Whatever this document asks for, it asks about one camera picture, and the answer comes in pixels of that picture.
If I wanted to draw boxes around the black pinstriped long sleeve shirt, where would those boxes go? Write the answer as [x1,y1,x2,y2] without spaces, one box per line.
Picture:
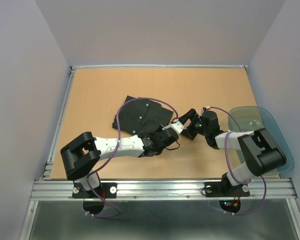
[119,95,174,135]

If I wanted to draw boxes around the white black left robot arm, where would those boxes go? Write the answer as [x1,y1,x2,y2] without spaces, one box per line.
[60,123,184,197]

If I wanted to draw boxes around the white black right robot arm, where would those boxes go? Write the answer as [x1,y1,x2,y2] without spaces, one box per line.
[177,107,287,195]

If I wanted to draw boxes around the aluminium table frame rail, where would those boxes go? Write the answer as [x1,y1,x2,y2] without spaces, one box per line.
[20,64,300,240]

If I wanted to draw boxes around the translucent blue plastic bin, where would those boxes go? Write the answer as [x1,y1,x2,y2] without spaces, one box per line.
[228,106,295,176]

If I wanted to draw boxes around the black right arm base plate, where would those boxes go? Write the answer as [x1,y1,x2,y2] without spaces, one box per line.
[201,181,250,198]

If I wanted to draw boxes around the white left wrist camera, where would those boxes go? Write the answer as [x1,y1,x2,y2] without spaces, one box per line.
[162,118,185,135]

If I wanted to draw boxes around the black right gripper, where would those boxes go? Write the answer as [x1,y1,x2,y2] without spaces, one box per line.
[177,108,209,140]

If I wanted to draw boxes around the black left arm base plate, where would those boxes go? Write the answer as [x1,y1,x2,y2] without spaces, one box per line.
[71,182,118,199]

